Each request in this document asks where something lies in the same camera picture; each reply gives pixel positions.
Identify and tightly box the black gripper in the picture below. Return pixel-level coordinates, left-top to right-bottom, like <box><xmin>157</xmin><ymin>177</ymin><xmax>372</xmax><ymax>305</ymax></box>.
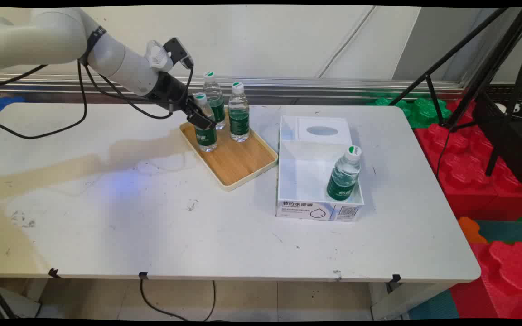
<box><xmin>147</xmin><ymin>72</ymin><xmax>217</xmax><ymax>131</ymax></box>

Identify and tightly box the green label water bottle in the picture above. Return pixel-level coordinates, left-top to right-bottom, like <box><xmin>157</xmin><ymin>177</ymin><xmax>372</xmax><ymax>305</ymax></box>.
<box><xmin>193</xmin><ymin>93</ymin><xmax>218</xmax><ymax>153</ymax></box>
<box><xmin>326</xmin><ymin>145</ymin><xmax>363</xmax><ymax>201</ymax></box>
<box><xmin>228</xmin><ymin>82</ymin><xmax>251</xmax><ymax>143</ymax></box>
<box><xmin>203</xmin><ymin>72</ymin><xmax>226</xmax><ymax>131</ymax></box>

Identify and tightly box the wooden tray cream rim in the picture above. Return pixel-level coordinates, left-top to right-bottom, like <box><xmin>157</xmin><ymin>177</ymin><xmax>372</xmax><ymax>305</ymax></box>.
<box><xmin>179</xmin><ymin>107</ymin><xmax>279</xmax><ymax>192</ymax></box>

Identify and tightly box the white cardboard box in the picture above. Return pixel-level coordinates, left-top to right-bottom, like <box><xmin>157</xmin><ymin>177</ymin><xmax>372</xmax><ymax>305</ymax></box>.
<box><xmin>275</xmin><ymin>115</ymin><xmax>365</xmax><ymax>222</ymax></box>

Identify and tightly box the blue foam block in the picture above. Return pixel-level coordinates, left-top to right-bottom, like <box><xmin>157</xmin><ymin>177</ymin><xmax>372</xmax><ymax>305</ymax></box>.
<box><xmin>0</xmin><ymin>96</ymin><xmax>26</xmax><ymax>128</ymax></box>

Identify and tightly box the green foam block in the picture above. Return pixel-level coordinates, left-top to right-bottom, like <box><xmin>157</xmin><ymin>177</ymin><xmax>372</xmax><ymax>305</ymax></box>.
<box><xmin>367</xmin><ymin>96</ymin><xmax>453</xmax><ymax>129</ymax></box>

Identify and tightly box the white table leg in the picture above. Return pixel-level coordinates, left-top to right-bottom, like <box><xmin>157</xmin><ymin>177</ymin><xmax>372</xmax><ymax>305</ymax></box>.
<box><xmin>0</xmin><ymin>276</ymin><xmax>49</xmax><ymax>319</ymax></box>
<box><xmin>369</xmin><ymin>283</ymin><xmax>445</xmax><ymax>321</ymax></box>

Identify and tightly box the large red foam block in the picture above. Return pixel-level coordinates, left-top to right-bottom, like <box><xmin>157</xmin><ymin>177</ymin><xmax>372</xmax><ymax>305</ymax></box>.
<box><xmin>414</xmin><ymin>99</ymin><xmax>522</xmax><ymax>221</ymax></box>

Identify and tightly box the black tripod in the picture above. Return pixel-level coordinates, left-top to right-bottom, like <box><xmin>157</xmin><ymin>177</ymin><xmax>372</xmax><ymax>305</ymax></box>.
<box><xmin>388</xmin><ymin>7</ymin><xmax>522</xmax><ymax>177</ymax></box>

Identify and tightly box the orange foam block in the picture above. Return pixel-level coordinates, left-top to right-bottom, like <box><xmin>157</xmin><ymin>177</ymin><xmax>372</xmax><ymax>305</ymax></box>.
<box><xmin>458</xmin><ymin>216</ymin><xmax>488</xmax><ymax>244</ymax></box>

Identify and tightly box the black mesh crate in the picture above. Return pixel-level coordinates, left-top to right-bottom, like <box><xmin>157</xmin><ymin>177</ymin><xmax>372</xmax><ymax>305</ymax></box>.
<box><xmin>471</xmin><ymin>86</ymin><xmax>522</xmax><ymax>189</ymax></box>

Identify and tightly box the panda plush toy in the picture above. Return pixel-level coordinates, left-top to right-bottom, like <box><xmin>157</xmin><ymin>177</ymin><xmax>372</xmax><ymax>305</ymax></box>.
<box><xmin>494</xmin><ymin>102</ymin><xmax>522</xmax><ymax>115</ymax></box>

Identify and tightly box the black camera cable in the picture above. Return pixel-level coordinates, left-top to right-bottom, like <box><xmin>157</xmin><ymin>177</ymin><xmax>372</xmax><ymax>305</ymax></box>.
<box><xmin>82</xmin><ymin>57</ymin><xmax>194</xmax><ymax>120</ymax></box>

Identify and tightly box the black wrist camera white mount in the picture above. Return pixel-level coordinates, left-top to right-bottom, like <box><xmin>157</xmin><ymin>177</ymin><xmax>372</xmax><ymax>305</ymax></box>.
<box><xmin>145</xmin><ymin>38</ymin><xmax>194</xmax><ymax>73</ymax></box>

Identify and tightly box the aluminium wall rail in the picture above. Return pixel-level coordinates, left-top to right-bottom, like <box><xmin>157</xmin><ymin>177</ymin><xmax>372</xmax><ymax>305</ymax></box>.
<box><xmin>0</xmin><ymin>72</ymin><xmax>466</xmax><ymax>99</ymax></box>

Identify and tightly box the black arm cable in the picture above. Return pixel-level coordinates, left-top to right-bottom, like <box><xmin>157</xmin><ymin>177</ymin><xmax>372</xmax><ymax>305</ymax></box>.
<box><xmin>0</xmin><ymin>59</ymin><xmax>88</xmax><ymax>139</ymax></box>

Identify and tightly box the black floor cable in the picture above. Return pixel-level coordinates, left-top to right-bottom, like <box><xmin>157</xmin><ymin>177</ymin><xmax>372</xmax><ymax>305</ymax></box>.
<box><xmin>139</xmin><ymin>276</ymin><xmax>218</xmax><ymax>322</ymax></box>

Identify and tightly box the thin black tripod cable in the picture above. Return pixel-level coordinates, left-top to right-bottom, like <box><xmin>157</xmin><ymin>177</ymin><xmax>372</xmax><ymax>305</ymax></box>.
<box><xmin>435</xmin><ymin>128</ymin><xmax>453</xmax><ymax>178</ymax></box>

